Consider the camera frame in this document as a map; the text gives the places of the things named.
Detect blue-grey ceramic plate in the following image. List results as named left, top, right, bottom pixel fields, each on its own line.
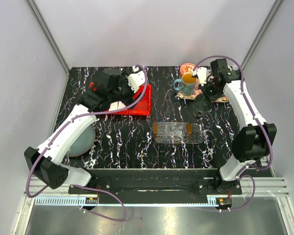
left=67, top=125, right=96, bottom=157

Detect white toothpaste tube dark cap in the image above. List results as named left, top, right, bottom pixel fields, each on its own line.
left=109, top=101, right=119, bottom=111

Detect clear glass tray wooden handles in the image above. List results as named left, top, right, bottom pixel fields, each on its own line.
left=152, top=122, right=204, bottom=144

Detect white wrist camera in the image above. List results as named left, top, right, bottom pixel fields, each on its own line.
left=192, top=67, right=210, bottom=86
left=127, top=71, right=146, bottom=93

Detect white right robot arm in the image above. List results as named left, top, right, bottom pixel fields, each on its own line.
left=193, top=55, right=277, bottom=194

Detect blue floral mug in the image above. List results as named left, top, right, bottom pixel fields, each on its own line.
left=173, top=73, right=196, bottom=96

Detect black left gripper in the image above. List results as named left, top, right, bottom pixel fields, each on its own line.
left=109, top=70, right=145, bottom=110

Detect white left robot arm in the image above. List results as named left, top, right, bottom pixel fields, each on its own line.
left=24, top=65, right=148, bottom=194

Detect red bin with mug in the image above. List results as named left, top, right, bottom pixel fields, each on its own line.
left=128, top=84, right=152, bottom=116

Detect dark grey mug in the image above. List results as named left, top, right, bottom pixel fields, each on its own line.
left=194, top=94, right=214, bottom=118

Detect red bin with toothpaste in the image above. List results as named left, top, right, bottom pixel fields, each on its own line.
left=99, top=104, right=130, bottom=115

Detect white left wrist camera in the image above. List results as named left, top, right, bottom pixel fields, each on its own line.
left=127, top=71, right=146, bottom=93

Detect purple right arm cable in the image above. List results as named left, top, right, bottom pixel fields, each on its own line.
left=192, top=55, right=275, bottom=212

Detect floral placemat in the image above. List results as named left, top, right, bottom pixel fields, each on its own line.
left=177, top=72, right=230, bottom=102

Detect aluminium frame rail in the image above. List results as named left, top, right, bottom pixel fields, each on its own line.
left=33, top=177, right=289, bottom=207

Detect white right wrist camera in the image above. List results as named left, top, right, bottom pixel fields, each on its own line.
left=192, top=67, right=210, bottom=86

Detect red patterned bowl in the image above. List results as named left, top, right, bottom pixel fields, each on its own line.
left=179, top=63, right=195, bottom=76

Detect white toothpaste tube red cap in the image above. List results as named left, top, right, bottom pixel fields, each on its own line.
left=118, top=101, right=126, bottom=109

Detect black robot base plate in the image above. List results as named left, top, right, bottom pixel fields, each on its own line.
left=86, top=177, right=242, bottom=195

